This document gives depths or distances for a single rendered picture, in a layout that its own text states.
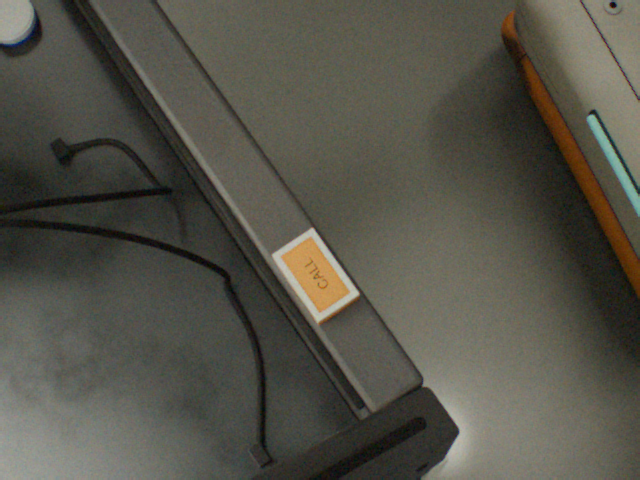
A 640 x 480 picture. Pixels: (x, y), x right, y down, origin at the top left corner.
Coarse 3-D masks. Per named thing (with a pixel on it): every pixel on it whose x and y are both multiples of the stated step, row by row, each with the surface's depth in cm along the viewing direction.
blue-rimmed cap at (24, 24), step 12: (0, 0) 95; (12, 0) 95; (24, 0) 95; (0, 12) 95; (12, 12) 95; (24, 12) 95; (36, 12) 96; (0, 24) 95; (12, 24) 95; (24, 24) 94; (36, 24) 96; (0, 36) 94; (12, 36) 94; (24, 36) 95
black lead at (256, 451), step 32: (128, 192) 84; (160, 192) 88; (0, 224) 72; (32, 224) 73; (64, 224) 75; (192, 256) 85; (224, 288) 90; (256, 352) 88; (256, 416) 87; (256, 448) 86
